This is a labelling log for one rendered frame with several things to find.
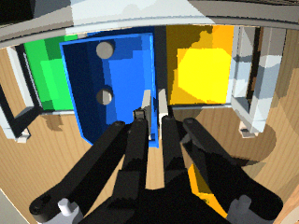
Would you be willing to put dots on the blue bin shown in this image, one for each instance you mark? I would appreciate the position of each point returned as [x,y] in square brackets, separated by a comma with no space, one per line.
[127,73]

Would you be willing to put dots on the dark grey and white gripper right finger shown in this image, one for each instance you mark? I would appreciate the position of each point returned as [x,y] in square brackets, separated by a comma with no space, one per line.
[244,200]

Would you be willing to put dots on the grey shelf rack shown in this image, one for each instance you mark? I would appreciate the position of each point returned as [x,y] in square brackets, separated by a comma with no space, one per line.
[200,65]

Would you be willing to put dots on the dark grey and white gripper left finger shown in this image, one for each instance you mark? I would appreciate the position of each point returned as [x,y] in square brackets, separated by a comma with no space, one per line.
[71,199]

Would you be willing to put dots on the yellow bin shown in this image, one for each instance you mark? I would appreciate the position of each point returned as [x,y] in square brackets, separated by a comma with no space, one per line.
[201,189]

